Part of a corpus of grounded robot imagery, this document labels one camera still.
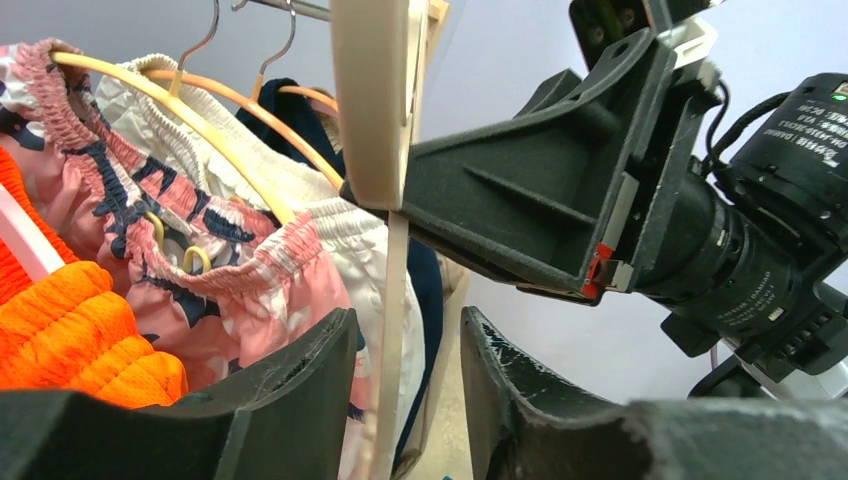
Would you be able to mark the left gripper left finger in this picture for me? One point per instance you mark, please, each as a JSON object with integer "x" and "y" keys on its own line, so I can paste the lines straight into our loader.
{"x": 179, "y": 424}

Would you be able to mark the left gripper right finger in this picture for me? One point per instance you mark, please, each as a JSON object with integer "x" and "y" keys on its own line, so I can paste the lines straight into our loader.
{"x": 527, "y": 422}

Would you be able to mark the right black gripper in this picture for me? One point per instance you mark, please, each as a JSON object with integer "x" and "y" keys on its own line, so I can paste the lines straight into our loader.
{"x": 576, "y": 198}

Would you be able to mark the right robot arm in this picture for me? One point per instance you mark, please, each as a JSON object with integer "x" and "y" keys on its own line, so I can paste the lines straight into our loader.
{"x": 764, "y": 222}

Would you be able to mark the beige shorts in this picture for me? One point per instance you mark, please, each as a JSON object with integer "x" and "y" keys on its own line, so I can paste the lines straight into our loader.
{"x": 438, "y": 447}

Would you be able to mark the pink patterned shorts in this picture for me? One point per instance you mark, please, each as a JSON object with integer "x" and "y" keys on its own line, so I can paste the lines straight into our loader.
{"x": 268, "y": 284}

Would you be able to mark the navy blue shorts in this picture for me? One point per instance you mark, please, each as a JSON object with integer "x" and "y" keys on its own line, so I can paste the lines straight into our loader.
{"x": 317, "y": 126}

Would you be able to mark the orange wooden hanger navy shorts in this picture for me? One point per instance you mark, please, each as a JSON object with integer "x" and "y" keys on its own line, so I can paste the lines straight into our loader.
{"x": 327, "y": 104}

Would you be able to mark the pink hanger under orange shorts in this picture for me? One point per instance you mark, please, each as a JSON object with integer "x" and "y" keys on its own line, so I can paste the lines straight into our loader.
{"x": 26, "y": 242}

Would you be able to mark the white shorts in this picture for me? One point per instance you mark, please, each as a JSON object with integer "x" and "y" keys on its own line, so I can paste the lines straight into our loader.
{"x": 355, "y": 240}

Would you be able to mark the wooden clothes rack frame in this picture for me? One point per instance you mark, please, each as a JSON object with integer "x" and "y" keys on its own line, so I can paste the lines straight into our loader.
{"x": 437, "y": 13}

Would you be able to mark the metal hanging rail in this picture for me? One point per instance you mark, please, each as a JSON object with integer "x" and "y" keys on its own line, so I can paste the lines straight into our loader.
{"x": 302, "y": 8}

